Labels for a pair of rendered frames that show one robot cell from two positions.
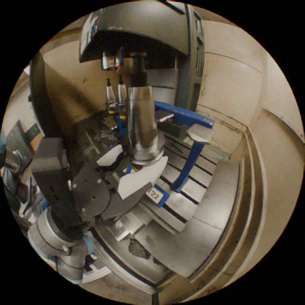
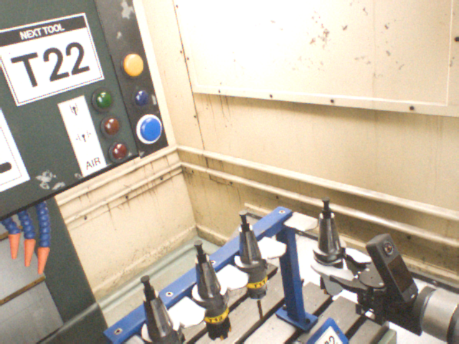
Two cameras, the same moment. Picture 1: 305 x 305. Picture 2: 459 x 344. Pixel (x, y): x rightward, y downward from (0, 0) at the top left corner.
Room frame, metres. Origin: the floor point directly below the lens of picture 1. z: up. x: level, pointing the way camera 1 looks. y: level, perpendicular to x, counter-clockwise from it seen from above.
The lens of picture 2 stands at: (0.18, 0.69, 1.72)
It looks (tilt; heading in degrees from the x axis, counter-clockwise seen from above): 25 degrees down; 278
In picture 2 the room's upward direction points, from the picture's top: 11 degrees counter-clockwise
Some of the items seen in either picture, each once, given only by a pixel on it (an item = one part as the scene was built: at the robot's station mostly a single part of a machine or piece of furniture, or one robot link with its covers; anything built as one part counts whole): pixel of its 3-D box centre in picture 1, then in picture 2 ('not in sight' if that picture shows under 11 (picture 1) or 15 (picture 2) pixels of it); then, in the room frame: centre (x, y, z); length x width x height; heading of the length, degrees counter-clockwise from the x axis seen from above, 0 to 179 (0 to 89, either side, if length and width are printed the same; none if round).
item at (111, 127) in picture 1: (117, 121); not in sight; (0.73, 0.33, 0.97); 0.29 x 0.23 x 0.05; 47
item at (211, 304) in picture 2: (124, 106); (210, 294); (0.33, 0.10, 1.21); 0.06 x 0.06 x 0.03
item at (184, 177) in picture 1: (189, 165); (290, 272); (0.18, -0.13, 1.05); 0.10 x 0.05 x 0.30; 137
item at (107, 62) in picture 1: (111, 61); not in sight; (0.68, 0.27, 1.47); 0.16 x 0.16 x 0.12
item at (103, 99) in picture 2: not in sight; (103, 99); (0.36, 0.23, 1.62); 0.02 x 0.01 x 0.02; 47
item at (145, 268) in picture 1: (83, 179); not in sight; (0.28, 0.65, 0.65); 2.00 x 0.20 x 0.07; 47
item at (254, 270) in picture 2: not in sight; (251, 262); (0.25, 0.02, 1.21); 0.06 x 0.06 x 0.03
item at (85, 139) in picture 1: (102, 124); not in sight; (1.14, 0.76, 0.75); 0.89 x 0.67 x 0.26; 137
